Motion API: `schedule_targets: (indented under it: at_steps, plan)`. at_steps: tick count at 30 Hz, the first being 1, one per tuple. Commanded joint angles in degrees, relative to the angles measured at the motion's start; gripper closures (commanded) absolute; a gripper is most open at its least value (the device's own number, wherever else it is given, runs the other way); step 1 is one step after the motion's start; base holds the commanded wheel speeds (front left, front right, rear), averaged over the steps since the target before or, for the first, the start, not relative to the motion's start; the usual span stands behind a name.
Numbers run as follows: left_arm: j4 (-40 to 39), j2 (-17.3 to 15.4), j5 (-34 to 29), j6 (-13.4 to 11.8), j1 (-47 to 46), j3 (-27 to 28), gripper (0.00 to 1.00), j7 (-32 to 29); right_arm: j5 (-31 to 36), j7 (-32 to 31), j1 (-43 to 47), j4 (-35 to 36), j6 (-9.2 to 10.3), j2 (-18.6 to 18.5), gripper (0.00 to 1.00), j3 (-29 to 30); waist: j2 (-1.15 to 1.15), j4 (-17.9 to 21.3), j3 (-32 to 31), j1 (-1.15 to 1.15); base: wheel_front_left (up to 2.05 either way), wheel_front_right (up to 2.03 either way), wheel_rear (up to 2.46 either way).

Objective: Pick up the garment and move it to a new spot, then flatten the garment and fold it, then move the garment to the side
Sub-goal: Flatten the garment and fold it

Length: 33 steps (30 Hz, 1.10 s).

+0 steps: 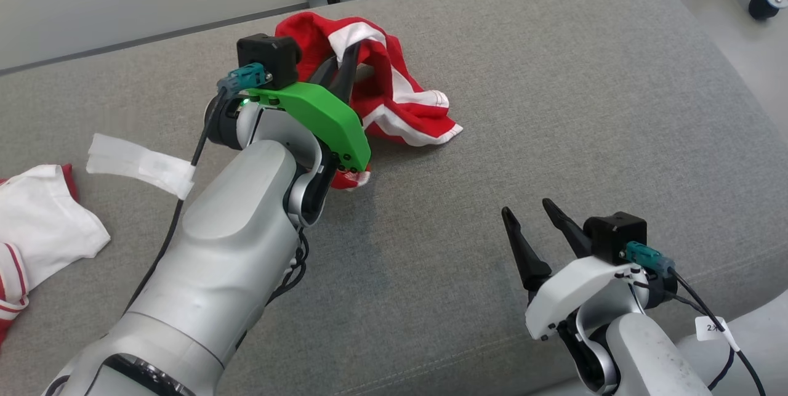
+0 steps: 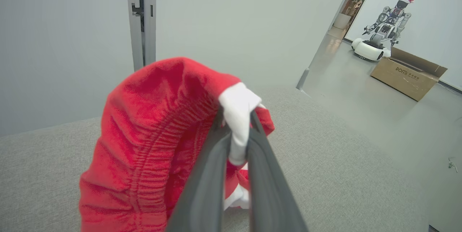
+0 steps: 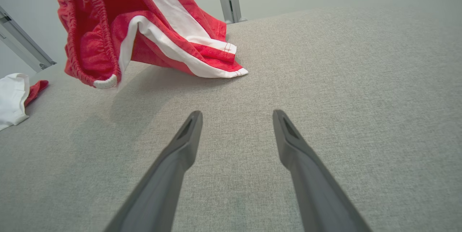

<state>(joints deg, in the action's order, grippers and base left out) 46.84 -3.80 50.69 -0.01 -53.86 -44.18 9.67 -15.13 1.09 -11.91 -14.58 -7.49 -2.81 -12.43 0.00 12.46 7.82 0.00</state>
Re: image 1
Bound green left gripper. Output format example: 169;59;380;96
246;41;372;172

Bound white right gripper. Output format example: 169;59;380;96
501;198;648;341

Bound red Bulls 23 shorts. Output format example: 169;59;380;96
275;12;464;192

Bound red and white jersey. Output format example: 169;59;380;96
0;164;111;347

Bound grey fabric sofa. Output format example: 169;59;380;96
0;0;788;396

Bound teal left cable connector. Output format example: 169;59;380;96
217;63;273;99

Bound teal cable connector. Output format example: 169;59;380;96
625;241;676;278
217;63;273;99

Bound teal right cable connector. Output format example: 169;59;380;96
625;241;676;278

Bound small white cable tag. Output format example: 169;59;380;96
695;316;739;350

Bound white tape cable label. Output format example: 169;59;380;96
86;133;196;201

